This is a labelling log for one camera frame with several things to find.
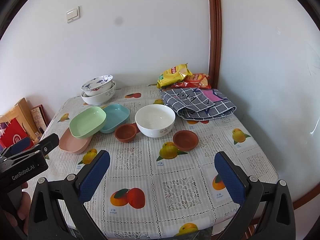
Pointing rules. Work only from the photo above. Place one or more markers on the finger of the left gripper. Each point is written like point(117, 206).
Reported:
point(20, 146)
point(47, 144)

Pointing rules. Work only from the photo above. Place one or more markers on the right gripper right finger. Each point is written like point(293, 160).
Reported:
point(277, 220)

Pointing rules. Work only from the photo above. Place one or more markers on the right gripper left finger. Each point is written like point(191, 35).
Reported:
point(46, 220)

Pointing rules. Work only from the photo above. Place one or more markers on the pink plastic dish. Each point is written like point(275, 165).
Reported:
point(72, 144)

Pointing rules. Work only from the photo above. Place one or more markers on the green plastic dish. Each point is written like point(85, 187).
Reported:
point(88, 122)

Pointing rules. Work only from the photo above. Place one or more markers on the teal plastic dish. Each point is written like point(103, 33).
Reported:
point(116, 115)

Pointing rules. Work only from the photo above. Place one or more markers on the brown clay saucer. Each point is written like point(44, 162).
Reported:
point(126, 132)
point(185, 140)

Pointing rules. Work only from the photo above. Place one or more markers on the person's left hand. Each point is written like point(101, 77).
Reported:
point(22, 203)

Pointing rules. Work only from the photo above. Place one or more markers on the red paper bag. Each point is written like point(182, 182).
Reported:
point(13, 134)

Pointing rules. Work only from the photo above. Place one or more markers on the patterned framed box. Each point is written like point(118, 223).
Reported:
point(39, 118)

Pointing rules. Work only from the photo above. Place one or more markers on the brown cardboard box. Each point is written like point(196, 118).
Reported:
point(21, 112)

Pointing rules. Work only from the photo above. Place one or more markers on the large white ceramic bowl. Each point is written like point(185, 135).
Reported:
point(100, 98)

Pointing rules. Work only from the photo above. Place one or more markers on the blue patterned porcelain bowl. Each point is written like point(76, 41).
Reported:
point(97, 85)

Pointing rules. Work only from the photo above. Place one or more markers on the fruit print tablecloth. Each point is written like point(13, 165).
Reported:
point(142, 197)

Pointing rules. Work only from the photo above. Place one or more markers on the grey checked folded cloth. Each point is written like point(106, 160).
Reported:
point(196, 104)

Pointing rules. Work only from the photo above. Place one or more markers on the yellow chips bag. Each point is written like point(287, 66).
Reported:
point(173, 75)

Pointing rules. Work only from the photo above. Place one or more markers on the red chips bag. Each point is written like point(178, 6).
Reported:
point(198, 80)

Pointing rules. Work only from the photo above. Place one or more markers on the white wall light switch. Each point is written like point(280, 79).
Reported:
point(73, 14)

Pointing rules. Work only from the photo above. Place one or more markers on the brown wooden door frame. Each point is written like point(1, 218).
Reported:
point(215, 20)

